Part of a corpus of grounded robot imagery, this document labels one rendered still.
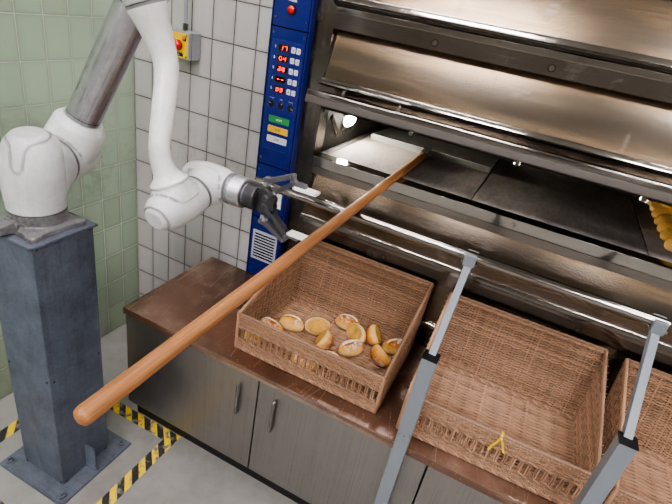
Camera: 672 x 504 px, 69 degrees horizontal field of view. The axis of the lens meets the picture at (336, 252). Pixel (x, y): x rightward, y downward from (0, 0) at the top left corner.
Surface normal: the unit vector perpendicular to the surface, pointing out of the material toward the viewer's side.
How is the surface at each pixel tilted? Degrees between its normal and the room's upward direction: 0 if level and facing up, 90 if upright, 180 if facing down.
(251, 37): 90
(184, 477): 0
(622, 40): 70
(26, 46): 90
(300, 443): 90
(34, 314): 90
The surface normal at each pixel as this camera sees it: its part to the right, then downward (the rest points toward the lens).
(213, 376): -0.43, 0.36
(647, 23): -0.34, 0.04
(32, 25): 0.89, 0.34
